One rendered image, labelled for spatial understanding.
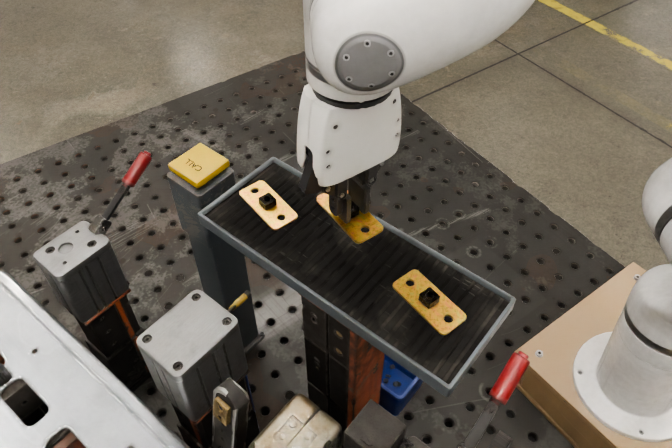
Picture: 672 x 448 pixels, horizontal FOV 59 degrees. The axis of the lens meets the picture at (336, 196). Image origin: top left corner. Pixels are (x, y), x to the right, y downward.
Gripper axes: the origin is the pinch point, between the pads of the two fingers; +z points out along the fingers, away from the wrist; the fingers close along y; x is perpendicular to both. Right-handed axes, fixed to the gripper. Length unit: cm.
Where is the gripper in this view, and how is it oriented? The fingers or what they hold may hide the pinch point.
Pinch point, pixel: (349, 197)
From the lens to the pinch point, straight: 65.6
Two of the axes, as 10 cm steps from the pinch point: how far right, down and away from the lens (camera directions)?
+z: 0.0, 7.0, 7.2
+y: -8.2, 4.1, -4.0
